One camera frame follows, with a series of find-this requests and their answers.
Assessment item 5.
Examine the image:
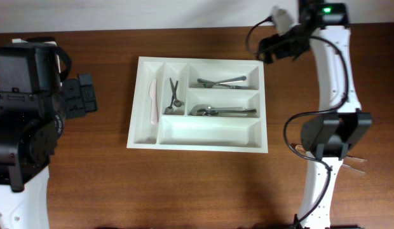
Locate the steel spoon tray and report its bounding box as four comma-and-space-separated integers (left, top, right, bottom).
189, 104, 245, 116

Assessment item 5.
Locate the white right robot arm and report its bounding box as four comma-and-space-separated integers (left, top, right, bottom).
256, 1, 372, 228

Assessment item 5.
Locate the steel fork tines down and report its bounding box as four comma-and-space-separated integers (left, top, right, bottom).
197, 76, 247, 88

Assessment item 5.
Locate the white plastic cutlery tray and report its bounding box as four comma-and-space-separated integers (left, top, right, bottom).
126, 57, 268, 153

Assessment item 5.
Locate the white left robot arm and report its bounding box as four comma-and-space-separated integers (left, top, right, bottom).
0, 37, 98, 228

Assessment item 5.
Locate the pink plastic knife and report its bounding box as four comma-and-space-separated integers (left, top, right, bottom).
149, 79, 158, 124

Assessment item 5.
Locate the steel fork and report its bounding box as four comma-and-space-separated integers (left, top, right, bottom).
191, 83, 254, 90

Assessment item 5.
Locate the small dark teaspoon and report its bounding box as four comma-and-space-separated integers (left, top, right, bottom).
164, 78, 176, 115
169, 78, 183, 108

